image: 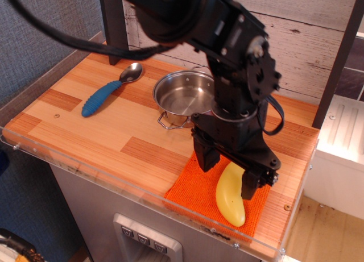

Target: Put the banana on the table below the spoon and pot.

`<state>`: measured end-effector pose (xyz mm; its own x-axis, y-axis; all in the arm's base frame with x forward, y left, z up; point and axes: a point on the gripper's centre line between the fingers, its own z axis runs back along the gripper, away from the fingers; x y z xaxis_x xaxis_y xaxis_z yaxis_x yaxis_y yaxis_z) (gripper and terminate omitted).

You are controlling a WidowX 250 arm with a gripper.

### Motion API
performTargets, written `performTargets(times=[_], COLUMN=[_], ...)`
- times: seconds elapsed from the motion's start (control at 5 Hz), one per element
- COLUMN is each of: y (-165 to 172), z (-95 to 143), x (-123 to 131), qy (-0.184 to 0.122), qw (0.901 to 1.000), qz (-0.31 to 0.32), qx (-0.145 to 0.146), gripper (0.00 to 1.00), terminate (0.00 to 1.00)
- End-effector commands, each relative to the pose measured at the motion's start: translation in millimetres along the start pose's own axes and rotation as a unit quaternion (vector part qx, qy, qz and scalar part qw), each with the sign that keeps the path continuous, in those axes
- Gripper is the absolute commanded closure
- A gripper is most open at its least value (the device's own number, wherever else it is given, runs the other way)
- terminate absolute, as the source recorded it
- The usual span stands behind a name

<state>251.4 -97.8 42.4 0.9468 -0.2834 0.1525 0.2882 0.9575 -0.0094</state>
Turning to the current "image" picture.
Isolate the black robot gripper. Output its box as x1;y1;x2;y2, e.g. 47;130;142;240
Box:
191;104;282;200

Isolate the yellow plastic banana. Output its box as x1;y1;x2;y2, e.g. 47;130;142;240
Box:
216;162;246;227

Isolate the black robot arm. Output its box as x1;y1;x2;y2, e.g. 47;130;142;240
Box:
127;0;284;199

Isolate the stainless steel pot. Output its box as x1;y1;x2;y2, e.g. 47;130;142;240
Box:
152;66;214;130

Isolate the orange knitted cloth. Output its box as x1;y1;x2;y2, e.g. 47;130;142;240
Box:
164;153;270;243

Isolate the clear acrylic table guard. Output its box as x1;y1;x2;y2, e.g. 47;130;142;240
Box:
3;120;319;261

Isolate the grey dispenser button panel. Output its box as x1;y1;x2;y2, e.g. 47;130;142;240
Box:
113;213;183;261

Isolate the yellow object bottom corner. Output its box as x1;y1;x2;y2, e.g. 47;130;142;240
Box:
15;254;29;262

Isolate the blue handled metal spoon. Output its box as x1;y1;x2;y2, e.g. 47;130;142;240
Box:
81;63;143;117

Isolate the dark right shelf post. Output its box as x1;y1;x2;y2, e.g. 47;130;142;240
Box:
312;0;363;129

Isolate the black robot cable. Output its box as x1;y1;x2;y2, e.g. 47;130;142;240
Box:
0;0;177;61

